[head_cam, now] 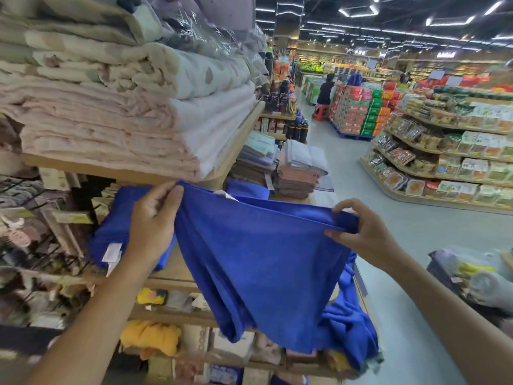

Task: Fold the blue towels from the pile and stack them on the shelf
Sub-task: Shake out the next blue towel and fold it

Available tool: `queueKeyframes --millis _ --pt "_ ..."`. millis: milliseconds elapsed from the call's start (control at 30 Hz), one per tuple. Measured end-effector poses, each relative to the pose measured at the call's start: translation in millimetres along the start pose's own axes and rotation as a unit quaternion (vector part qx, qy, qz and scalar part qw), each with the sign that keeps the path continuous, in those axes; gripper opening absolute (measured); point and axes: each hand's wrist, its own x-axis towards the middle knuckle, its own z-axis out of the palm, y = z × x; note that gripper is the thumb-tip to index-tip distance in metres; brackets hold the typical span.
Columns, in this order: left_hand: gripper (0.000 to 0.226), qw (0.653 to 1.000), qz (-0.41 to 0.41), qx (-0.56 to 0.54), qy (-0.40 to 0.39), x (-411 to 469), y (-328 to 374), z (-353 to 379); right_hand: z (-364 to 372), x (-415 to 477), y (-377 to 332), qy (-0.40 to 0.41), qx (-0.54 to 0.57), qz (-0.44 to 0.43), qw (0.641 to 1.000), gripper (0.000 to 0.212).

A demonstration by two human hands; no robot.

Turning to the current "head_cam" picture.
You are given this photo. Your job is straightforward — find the folded blue towel white label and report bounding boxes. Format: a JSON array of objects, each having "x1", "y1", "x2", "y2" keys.
[{"x1": 87, "y1": 185, "x2": 177, "y2": 272}]

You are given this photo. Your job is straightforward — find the stack of red boxes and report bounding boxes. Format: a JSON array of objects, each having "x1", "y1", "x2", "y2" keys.
[{"x1": 329, "y1": 84, "x2": 373, "y2": 137}]

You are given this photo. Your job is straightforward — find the row of black bottles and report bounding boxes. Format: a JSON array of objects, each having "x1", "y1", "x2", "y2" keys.
[{"x1": 285, "y1": 113, "x2": 309, "y2": 144}]

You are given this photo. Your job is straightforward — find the stack of brown grey towels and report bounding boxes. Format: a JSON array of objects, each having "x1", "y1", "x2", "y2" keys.
[{"x1": 274, "y1": 139, "x2": 330, "y2": 199}]

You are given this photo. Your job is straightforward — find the cart of plastic wrapped goods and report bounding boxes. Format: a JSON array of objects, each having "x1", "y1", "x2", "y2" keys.
[{"x1": 426, "y1": 247, "x2": 513, "y2": 329}]

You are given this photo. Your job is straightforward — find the shelves of packaged food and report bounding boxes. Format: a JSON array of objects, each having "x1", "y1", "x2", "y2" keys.
[{"x1": 359, "y1": 85, "x2": 513, "y2": 215}]

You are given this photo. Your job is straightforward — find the rack of slippers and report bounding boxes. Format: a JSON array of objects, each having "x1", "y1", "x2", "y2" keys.
[{"x1": 0, "y1": 174, "x2": 95, "y2": 331}]

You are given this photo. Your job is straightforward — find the wooden shelf unit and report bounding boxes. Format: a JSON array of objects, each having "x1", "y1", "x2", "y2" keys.
[{"x1": 0, "y1": 101, "x2": 381, "y2": 385}]

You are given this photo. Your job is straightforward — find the folded cream patterned blanket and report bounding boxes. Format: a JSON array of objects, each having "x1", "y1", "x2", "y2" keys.
[{"x1": 0, "y1": 27, "x2": 257, "y2": 101}]

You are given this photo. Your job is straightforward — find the yellow cloth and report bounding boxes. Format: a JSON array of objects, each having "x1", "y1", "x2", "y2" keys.
[{"x1": 120, "y1": 320, "x2": 182, "y2": 358}]

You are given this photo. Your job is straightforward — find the small folded blue towel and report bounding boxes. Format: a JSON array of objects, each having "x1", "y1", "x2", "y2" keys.
[{"x1": 226, "y1": 179, "x2": 270, "y2": 201}]

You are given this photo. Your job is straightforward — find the person's left forearm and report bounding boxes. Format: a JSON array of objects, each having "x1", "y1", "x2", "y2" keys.
[{"x1": 22, "y1": 252, "x2": 161, "y2": 385}]

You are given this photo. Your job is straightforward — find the person's right forearm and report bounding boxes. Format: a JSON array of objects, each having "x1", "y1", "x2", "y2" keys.
[{"x1": 381, "y1": 245, "x2": 513, "y2": 385}]

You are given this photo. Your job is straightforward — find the row of boxes under shelf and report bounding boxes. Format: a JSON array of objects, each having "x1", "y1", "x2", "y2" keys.
[{"x1": 120, "y1": 322, "x2": 361, "y2": 385}]

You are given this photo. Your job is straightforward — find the plastic wrapped grey bedding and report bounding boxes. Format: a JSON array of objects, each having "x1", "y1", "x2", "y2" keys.
[{"x1": 146, "y1": 0, "x2": 270, "y2": 86}]

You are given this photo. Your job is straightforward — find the large blue towel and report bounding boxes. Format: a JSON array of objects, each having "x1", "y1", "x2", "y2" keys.
[{"x1": 174, "y1": 181, "x2": 380, "y2": 372}]

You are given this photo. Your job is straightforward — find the person's right hand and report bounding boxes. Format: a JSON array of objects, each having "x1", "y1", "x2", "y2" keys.
[{"x1": 324, "y1": 198, "x2": 402, "y2": 273}]

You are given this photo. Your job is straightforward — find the stack of green boxes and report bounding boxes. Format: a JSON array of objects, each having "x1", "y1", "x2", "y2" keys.
[{"x1": 361, "y1": 89, "x2": 383, "y2": 137}]

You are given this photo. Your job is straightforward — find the person's left hand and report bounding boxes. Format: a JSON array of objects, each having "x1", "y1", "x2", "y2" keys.
[{"x1": 127, "y1": 181, "x2": 185, "y2": 266}]

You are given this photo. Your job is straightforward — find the small yellow packet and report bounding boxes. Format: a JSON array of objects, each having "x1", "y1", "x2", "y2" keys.
[{"x1": 137, "y1": 288, "x2": 167, "y2": 306}]

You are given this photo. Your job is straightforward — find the stack of green grey towels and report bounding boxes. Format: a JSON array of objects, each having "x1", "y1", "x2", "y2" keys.
[{"x1": 230, "y1": 131, "x2": 278, "y2": 188}]

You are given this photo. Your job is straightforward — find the folded pink blanket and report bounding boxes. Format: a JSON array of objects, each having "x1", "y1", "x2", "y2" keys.
[{"x1": 0, "y1": 81, "x2": 257, "y2": 183}]

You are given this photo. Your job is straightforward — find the folded beige patterned blanket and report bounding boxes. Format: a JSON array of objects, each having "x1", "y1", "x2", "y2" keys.
[{"x1": 0, "y1": 0, "x2": 163, "y2": 46}]

